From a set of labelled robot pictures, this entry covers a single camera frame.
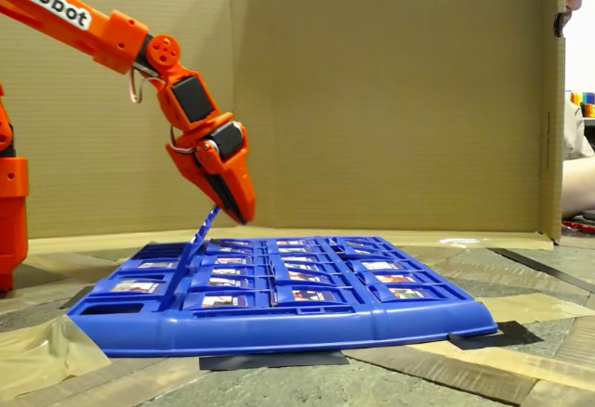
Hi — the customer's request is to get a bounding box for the brown cardboard box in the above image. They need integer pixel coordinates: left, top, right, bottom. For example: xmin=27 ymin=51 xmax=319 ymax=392
xmin=0 ymin=0 xmax=567 ymax=255

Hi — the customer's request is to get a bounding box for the white red wrist cable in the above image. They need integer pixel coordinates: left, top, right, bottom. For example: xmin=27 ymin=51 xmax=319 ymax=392
xmin=128 ymin=66 xmax=166 ymax=105

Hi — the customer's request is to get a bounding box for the blue cartridge with white label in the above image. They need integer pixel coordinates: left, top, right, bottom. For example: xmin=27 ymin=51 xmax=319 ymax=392
xmin=346 ymin=260 xmax=410 ymax=274

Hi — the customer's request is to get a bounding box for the person's bare forearm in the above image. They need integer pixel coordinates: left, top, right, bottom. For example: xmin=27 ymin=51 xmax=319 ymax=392
xmin=561 ymin=158 xmax=595 ymax=218

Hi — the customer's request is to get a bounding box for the flat brown packing tape patch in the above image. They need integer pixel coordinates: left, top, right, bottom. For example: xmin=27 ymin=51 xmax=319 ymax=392
xmin=483 ymin=291 xmax=591 ymax=325

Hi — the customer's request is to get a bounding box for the grey shirt torso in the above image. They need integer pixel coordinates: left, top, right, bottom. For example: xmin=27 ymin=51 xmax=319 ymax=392
xmin=562 ymin=99 xmax=595 ymax=162

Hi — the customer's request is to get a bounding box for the blue cartridge with orange label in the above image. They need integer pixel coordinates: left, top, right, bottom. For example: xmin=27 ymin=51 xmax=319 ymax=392
xmin=357 ymin=270 xmax=431 ymax=287

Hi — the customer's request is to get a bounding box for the crumpled brown packing tape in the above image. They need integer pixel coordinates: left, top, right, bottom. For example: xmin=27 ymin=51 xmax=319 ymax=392
xmin=0 ymin=314 xmax=113 ymax=401

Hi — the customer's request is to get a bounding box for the blue plastic game board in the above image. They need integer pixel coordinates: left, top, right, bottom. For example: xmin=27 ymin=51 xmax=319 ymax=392
xmin=67 ymin=234 xmax=498 ymax=358

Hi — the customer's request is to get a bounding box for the person's head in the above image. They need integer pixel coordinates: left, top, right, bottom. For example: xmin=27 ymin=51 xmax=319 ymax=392
xmin=553 ymin=0 xmax=595 ymax=39

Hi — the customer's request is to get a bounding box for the red tool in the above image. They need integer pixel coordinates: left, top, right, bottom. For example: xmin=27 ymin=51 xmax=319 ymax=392
xmin=561 ymin=219 xmax=595 ymax=235

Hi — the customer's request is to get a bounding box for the long black tape strip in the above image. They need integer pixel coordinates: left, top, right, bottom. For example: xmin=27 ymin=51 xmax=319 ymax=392
xmin=490 ymin=247 xmax=595 ymax=295

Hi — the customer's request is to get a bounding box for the grey gripper servo cable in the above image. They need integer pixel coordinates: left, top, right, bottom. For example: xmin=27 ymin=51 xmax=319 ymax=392
xmin=167 ymin=125 xmax=197 ymax=154

